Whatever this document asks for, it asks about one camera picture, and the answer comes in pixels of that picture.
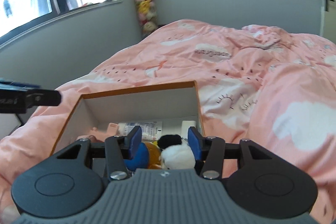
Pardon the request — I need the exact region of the white and black plush toy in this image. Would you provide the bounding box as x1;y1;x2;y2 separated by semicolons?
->
157;134;197;170

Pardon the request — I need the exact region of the pink cylindrical device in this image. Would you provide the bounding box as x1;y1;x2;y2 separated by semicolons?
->
107;122;122;136

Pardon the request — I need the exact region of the white small box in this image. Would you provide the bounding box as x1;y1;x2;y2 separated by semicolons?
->
181;120;198;136

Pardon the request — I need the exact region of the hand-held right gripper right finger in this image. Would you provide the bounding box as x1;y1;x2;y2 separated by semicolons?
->
188;126;273;179

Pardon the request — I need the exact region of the orange plush toy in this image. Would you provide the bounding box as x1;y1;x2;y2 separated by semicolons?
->
145;141;163;170

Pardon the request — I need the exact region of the white printed tube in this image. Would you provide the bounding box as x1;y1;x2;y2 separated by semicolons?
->
118;120;164;140

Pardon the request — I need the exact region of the pink printed duvet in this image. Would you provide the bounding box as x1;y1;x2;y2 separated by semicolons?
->
0;19;336;224

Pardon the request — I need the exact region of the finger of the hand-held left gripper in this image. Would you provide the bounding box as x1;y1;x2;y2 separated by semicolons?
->
0;78;42;89
25;89;63;107

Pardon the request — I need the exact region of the orange cardboard box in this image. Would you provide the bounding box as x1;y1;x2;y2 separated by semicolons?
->
51;80;206;163

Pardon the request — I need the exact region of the blue plush toy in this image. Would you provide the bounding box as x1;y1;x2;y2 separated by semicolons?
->
123;142;151;171

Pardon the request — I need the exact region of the white cabinet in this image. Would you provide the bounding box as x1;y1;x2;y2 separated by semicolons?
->
0;113;24;138

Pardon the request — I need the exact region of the black door handle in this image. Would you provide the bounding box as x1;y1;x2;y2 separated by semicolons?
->
320;0;336;13

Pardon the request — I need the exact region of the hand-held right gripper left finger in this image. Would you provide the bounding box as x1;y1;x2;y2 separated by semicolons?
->
56;126;143;180

